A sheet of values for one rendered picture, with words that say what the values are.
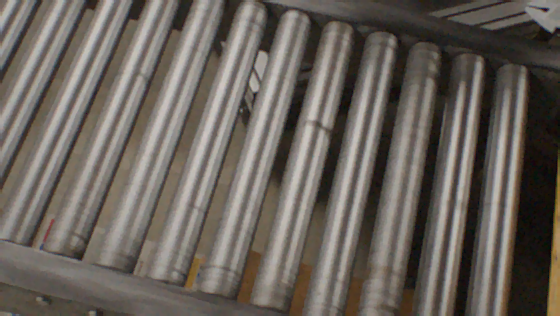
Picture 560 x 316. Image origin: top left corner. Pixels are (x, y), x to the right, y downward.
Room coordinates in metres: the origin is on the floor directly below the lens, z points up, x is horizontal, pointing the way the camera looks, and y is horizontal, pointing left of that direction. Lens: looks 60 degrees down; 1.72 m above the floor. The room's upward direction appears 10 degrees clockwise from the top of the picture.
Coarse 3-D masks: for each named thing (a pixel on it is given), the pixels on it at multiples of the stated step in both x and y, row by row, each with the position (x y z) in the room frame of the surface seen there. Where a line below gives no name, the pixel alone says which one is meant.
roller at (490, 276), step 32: (512, 64) 0.76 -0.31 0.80; (512, 96) 0.70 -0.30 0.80; (512, 128) 0.65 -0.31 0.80; (512, 160) 0.59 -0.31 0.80; (512, 192) 0.55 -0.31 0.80; (480, 224) 0.50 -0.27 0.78; (512, 224) 0.50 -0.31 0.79; (480, 256) 0.45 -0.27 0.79; (512, 256) 0.46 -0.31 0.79; (480, 288) 0.41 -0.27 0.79
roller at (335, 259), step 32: (384, 32) 0.77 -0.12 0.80; (384, 64) 0.72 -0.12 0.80; (384, 96) 0.67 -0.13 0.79; (352, 128) 0.60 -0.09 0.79; (352, 160) 0.55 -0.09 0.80; (352, 192) 0.51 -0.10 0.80; (352, 224) 0.46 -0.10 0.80; (320, 256) 0.41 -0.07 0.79; (352, 256) 0.42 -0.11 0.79; (320, 288) 0.37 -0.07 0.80
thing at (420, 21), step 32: (96, 0) 0.81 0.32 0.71; (192, 0) 0.80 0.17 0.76; (256, 0) 0.79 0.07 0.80; (288, 0) 0.80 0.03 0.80; (320, 0) 0.81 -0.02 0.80; (352, 0) 0.82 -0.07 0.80; (224, 32) 0.80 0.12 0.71; (320, 32) 0.78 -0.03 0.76; (416, 32) 0.78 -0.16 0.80; (448, 32) 0.79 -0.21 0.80; (480, 32) 0.80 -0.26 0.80; (352, 64) 0.78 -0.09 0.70; (448, 64) 0.77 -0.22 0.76; (544, 64) 0.76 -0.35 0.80; (544, 96) 0.75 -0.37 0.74
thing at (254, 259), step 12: (252, 252) 0.75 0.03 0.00; (252, 264) 0.72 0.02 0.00; (252, 276) 0.69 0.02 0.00; (300, 276) 0.71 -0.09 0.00; (252, 288) 0.66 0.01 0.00; (300, 288) 0.68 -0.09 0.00; (360, 288) 0.71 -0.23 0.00; (240, 300) 0.63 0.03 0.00; (300, 300) 0.65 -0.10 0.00; (348, 300) 0.67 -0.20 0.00; (408, 300) 0.70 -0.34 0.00; (300, 312) 0.63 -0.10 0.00; (348, 312) 0.64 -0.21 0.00; (408, 312) 0.67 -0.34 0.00
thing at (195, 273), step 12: (48, 228) 0.72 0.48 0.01; (96, 228) 0.74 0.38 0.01; (96, 240) 0.71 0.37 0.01; (96, 252) 0.68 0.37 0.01; (144, 252) 0.70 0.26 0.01; (144, 264) 0.67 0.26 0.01; (192, 264) 0.69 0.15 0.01; (144, 276) 0.64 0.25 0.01; (192, 276) 0.66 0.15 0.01; (192, 288) 0.64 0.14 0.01
